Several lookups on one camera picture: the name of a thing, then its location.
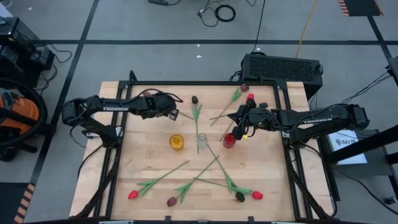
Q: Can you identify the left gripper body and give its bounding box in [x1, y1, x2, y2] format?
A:
[136, 95, 171, 121]

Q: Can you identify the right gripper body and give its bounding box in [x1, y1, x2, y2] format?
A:
[231, 98, 274, 141]

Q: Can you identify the red artificial tulip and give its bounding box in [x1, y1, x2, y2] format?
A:
[192, 177, 264, 200]
[127, 160, 190, 200]
[219, 93, 255, 142]

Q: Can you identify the red glass vase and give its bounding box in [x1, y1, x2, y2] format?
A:
[222, 132, 237, 149]

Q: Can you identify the yellow glass vase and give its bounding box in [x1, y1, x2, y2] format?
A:
[169, 134, 185, 152]

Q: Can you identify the clear glass vase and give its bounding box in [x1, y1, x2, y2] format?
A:
[197, 133, 209, 150]

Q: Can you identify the black perforated computer case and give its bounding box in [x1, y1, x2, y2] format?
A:
[241, 52, 324, 101]

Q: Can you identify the white printed paper sheet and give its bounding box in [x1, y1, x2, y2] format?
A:
[327, 129, 368, 166]

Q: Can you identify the orange vacuum cleaner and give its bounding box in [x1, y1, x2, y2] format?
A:
[0, 76, 50, 149]
[0, 88, 41, 131]

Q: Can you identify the black diagonal beam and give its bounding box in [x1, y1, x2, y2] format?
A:
[325, 124, 398, 165]

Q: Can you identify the black side desk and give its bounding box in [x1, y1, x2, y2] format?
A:
[319, 127, 398, 200]

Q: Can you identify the black equipment rack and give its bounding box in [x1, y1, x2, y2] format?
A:
[0, 16, 56, 88]

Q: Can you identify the black device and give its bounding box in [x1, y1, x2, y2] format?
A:
[386, 55, 398, 87]

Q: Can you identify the hazard-striped black floor mat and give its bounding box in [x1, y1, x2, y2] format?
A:
[0, 182, 36, 224]
[337, 0, 384, 17]

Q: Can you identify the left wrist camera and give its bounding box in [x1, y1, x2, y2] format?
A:
[154, 92, 177, 110]

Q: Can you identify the long black cable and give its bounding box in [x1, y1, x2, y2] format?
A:
[250, 0, 267, 54]

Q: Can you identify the coiled black cable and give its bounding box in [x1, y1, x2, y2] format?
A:
[214, 4, 237, 23]

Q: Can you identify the thin black floor cable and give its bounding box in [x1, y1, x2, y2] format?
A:
[197, 0, 224, 28]

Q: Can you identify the yellow cable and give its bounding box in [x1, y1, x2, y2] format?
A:
[294, 0, 320, 60]

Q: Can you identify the black cable bundle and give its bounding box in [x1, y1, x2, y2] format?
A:
[341, 70, 393, 105]

